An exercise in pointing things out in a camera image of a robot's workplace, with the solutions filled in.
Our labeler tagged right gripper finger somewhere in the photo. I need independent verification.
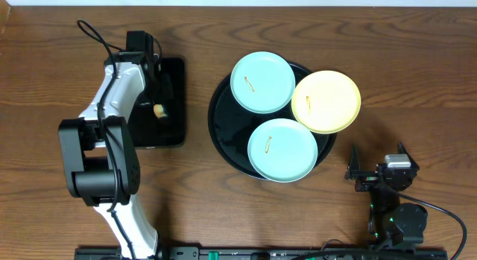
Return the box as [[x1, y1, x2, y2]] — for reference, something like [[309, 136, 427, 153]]
[[344, 145, 361, 180], [397, 142, 420, 169]]

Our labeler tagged yellow green sponge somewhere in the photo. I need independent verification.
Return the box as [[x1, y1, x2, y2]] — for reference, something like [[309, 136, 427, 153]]
[[153, 104, 168, 119]]

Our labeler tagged mint plate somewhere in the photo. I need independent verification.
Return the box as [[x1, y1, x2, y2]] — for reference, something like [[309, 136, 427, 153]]
[[247, 118, 318, 183], [230, 51, 296, 114]]

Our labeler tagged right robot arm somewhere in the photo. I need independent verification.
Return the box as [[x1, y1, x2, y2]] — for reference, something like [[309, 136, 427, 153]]
[[345, 142, 428, 251]]

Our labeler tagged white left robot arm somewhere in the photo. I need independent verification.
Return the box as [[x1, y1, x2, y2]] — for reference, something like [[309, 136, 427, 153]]
[[58, 51, 162, 259]]

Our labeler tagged black rectangular tray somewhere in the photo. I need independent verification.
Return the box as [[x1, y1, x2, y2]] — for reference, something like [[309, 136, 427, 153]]
[[127, 57, 186, 148]]

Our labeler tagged black round tray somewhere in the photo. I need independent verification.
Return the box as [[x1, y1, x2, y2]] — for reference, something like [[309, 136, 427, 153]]
[[208, 75, 337, 180]]

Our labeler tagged yellow plate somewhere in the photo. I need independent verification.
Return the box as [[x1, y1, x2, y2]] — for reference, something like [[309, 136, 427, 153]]
[[291, 70, 361, 134]]

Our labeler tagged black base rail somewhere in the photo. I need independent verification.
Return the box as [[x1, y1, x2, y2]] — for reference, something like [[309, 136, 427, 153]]
[[73, 247, 448, 260]]

